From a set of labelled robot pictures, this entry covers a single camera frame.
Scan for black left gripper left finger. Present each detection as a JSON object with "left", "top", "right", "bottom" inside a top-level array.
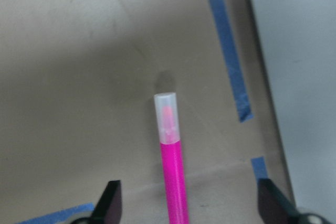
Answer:
[{"left": 89, "top": 180, "right": 122, "bottom": 224}]

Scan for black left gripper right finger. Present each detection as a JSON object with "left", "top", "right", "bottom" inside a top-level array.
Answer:
[{"left": 257, "top": 178, "right": 300, "bottom": 224}]

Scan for pink pen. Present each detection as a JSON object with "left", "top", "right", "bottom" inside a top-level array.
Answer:
[{"left": 154, "top": 92, "right": 190, "bottom": 223}]

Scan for silver laptop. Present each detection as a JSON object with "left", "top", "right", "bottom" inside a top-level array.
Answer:
[{"left": 251, "top": 0, "right": 335, "bottom": 212}]

